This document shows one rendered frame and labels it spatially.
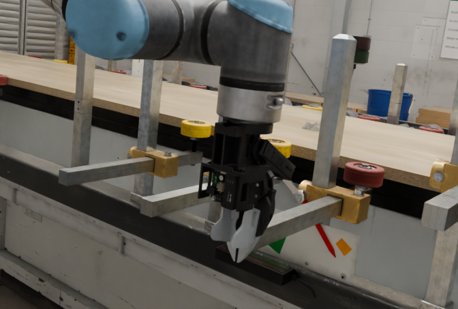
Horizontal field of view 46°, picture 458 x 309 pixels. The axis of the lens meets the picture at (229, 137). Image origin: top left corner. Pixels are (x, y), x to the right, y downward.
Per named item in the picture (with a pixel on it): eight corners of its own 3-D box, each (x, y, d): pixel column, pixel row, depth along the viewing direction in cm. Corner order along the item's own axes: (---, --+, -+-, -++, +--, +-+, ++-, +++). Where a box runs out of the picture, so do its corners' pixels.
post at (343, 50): (314, 277, 109) (349, 35, 101) (299, 271, 111) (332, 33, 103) (322, 272, 112) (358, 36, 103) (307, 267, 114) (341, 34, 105)
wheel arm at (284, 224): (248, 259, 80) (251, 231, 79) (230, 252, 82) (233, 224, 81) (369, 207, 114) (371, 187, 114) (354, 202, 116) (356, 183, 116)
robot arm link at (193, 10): (124, -12, 75) (202, -7, 69) (170, -3, 85) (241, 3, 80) (119, 56, 76) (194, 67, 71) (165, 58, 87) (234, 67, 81)
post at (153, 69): (140, 218, 139) (156, 27, 130) (131, 215, 141) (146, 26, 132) (150, 215, 142) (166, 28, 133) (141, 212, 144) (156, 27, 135)
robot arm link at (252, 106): (244, 82, 81) (300, 92, 76) (240, 115, 82) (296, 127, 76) (206, 82, 74) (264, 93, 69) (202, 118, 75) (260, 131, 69)
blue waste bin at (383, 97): (397, 154, 646) (407, 93, 634) (352, 144, 679) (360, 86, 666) (413, 149, 693) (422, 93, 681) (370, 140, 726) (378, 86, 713)
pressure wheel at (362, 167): (367, 226, 109) (375, 170, 107) (331, 215, 114) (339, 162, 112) (382, 218, 116) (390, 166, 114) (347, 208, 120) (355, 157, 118)
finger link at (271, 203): (237, 230, 80) (244, 173, 78) (245, 228, 81) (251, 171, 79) (264, 240, 77) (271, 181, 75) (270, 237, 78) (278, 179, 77)
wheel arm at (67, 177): (67, 190, 114) (68, 170, 113) (57, 186, 116) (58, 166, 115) (202, 166, 148) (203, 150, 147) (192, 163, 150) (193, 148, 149)
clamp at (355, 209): (356, 224, 102) (360, 198, 101) (294, 205, 110) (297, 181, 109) (368, 219, 106) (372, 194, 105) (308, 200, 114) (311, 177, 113)
